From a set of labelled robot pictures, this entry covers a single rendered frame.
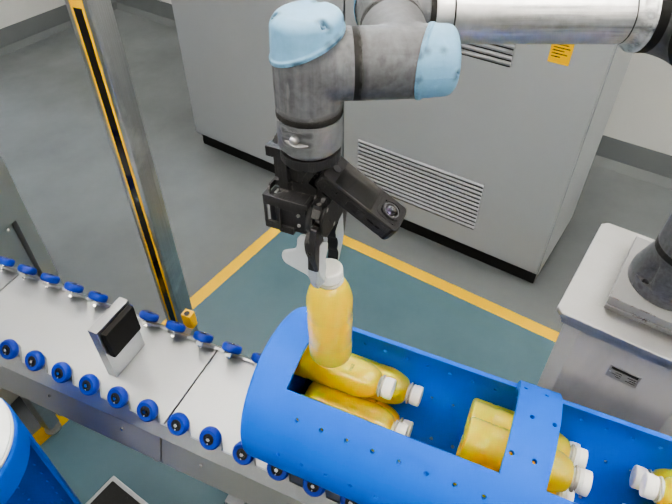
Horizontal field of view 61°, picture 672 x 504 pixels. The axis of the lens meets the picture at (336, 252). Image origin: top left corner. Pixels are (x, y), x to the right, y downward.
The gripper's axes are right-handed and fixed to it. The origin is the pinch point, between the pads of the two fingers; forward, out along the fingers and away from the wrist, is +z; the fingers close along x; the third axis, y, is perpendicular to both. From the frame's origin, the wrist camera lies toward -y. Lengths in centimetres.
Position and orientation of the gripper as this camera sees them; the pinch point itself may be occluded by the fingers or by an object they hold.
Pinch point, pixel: (328, 271)
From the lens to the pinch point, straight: 79.9
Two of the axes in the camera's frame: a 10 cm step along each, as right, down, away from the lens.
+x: -4.1, 6.3, -6.6
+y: -9.1, -2.8, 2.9
